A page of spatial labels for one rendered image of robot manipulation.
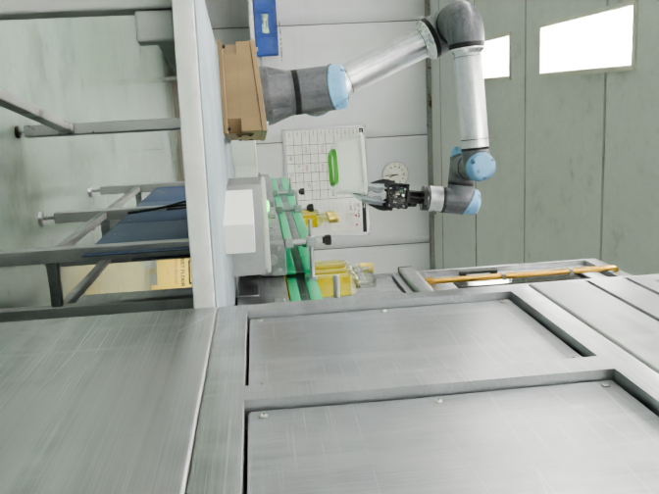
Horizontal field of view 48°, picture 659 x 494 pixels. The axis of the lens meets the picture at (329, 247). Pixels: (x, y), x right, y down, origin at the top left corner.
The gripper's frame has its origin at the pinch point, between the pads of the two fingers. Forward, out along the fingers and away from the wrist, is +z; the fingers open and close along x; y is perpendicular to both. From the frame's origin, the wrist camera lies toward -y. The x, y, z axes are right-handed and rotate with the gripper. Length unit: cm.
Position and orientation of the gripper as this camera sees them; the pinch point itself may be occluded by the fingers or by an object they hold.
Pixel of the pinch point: (357, 192)
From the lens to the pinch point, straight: 213.0
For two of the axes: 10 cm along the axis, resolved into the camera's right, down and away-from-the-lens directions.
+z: -9.9, -0.8, -0.9
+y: 0.9, 0.6, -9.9
